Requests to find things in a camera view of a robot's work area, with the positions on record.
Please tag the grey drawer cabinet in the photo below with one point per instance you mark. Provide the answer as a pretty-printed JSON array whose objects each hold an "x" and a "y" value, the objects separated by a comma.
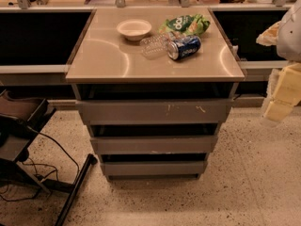
[{"x": 108, "y": 67}]

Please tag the grey counter frame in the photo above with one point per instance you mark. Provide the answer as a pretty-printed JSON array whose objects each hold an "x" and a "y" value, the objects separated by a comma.
[
  {"x": 242, "y": 26},
  {"x": 40, "y": 40}
]

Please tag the grey bottom drawer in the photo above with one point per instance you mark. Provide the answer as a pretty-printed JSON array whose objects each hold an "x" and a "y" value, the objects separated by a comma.
[{"x": 153, "y": 165}]

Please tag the green chip bag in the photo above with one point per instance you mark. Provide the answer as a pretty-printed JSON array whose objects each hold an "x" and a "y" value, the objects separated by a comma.
[{"x": 186, "y": 24}]

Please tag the blue soda can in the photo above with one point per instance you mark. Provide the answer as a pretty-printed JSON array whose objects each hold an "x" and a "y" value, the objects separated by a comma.
[{"x": 183, "y": 47}]

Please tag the grey left counter frame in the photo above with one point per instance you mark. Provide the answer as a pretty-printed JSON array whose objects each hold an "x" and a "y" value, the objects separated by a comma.
[{"x": 40, "y": 40}]

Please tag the grey right counter frame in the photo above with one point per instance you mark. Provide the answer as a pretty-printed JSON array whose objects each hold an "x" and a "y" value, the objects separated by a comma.
[{"x": 242, "y": 26}]

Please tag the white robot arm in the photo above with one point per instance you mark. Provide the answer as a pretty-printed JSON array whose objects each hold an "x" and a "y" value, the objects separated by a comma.
[{"x": 289, "y": 40}]

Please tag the grey top drawer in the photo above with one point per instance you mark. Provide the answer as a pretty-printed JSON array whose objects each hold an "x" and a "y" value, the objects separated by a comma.
[{"x": 147, "y": 112}]

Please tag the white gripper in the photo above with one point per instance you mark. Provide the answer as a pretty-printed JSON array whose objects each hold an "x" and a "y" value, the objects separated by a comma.
[{"x": 291, "y": 38}]

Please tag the clear plastic bottle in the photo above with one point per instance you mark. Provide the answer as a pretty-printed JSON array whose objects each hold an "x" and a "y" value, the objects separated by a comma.
[{"x": 156, "y": 46}]

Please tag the grey drawer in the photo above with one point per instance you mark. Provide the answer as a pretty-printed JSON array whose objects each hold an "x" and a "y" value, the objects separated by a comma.
[
  {"x": 147, "y": 112},
  {"x": 153, "y": 165},
  {"x": 154, "y": 139}
]

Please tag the white bowl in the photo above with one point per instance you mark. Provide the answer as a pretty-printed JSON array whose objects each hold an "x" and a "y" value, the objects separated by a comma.
[{"x": 134, "y": 29}]

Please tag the black cart with tray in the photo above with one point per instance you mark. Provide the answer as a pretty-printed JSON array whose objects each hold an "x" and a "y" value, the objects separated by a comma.
[{"x": 21, "y": 120}]

